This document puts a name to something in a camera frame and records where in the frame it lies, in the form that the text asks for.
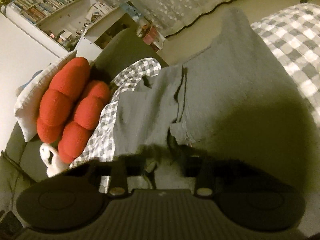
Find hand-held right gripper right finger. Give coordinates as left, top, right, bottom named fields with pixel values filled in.
left=185, top=159, right=265, bottom=197

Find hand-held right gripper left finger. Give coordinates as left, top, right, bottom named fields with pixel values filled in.
left=62, top=158, right=144, bottom=197

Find grey fleece garment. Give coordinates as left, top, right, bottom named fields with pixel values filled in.
left=114, top=6, right=318, bottom=180

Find white fluffy earmuffs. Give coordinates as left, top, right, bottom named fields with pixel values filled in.
left=39, top=144, right=69, bottom=178

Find red flower cushion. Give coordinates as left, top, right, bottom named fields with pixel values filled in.
left=37, top=57, right=90, bottom=143
left=58, top=80, right=111, bottom=163

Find white pillow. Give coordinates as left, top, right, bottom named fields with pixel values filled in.
left=14, top=50, right=78, bottom=142

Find dark olive sofa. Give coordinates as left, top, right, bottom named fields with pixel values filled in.
left=0, top=27, right=170, bottom=230

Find blue pillow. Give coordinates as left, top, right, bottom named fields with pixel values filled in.
left=21, top=70, right=44, bottom=90

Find pink storage box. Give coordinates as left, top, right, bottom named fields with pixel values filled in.
left=142, top=25, right=160, bottom=43

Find grey checked blanket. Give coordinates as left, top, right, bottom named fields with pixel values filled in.
left=70, top=2, right=320, bottom=193

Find blue picture card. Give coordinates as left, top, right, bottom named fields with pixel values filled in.
left=120, top=2, right=144, bottom=24

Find grey star-print curtain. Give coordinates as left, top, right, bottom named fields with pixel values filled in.
left=77, top=0, right=233, bottom=38

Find white bookshelf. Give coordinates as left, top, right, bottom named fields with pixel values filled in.
left=0, top=0, right=90, bottom=58

